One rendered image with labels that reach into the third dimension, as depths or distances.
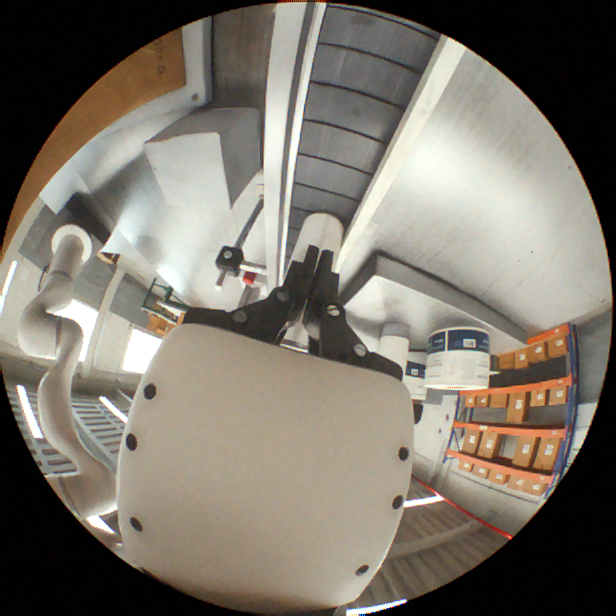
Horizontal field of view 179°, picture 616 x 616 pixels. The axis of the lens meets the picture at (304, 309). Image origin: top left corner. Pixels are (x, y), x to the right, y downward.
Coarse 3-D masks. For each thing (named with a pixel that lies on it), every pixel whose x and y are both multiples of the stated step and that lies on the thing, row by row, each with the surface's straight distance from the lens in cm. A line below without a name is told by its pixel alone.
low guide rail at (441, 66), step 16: (448, 48) 16; (464, 48) 17; (432, 64) 16; (448, 64) 16; (432, 80) 15; (448, 80) 16; (416, 96) 16; (432, 96) 16; (416, 112) 15; (400, 128) 16; (416, 128) 16; (400, 144) 16; (384, 160) 17; (400, 160) 16; (384, 176) 17; (368, 192) 19; (384, 192) 18; (368, 208) 19; (352, 224) 22; (352, 240) 22; (336, 272) 28
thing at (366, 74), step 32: (320, 32) 19; (352, 32) 19; (384, 32) 19; (416, 32) 19; (320, 64) 19; (352, 64) 18; (384, 64) 19; (416, 64) 19; (320, 96) 19; (352, 96) 19; (384, 96) 19; (320, 128) 20; (352, 128) 19; (384, 128) 19; (320, 160) 21; (352, 160) 20; (320, 192) 23; (352, 192) 22; (288, 224) 28; (288, 256) 34
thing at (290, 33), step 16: (288, 16) 11; (304, 16) 11; (288, 32) 11; (304, 32) 11; (272, 48) 11; (288, 48) 11; (304, 48) 12; (272, 64) 11; (288, 64) 11; (272, 80) 11; (288, 80) 11; (272, 96) 11; (288, 96) 11; (272, 112) 11; (288, 112) 11; (272, 128) 12; (288, 128) 12; (272, 144) 12; (288, 144) 12; (272, 160) 12; (288, 160) 13; (272, 176) 13; (272, 192) 14; (272, 208) 15; (272, 224) 16; (272, 240) 18; (272, 256) 20; (272, 272) 23; (272, 288) 27
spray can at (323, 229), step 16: (304, 224) 24; (320, 224) 23; (336, 224) 24; (304, 240) 22; (320, 240) 21; (336, 240) 23; (304, 256) 20; (336, 256) 22; (288, 336) 17; (304, 336) 17
